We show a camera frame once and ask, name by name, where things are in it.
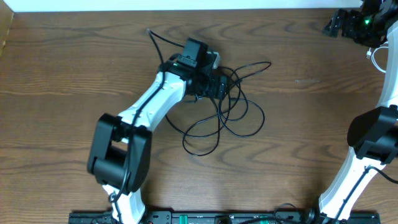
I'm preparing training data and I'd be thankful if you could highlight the right camera cable black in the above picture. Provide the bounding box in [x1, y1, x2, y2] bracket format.
[329, 166, 397, 224]

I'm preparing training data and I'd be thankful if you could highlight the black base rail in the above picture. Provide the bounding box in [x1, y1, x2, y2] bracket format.
[68, 203, 382, 224]

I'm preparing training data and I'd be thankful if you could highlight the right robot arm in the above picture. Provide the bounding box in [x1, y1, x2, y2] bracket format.
[303, 0, 397, 223]

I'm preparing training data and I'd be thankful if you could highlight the white usb cable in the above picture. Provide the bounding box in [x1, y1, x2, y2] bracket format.
[366, 42, 390, 74]

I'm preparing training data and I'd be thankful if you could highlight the black usb cable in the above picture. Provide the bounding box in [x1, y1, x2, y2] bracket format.
[164, 61, 272, 157]

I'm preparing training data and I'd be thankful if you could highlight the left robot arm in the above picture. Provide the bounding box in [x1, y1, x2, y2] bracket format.
[87, 38, 228, 223]

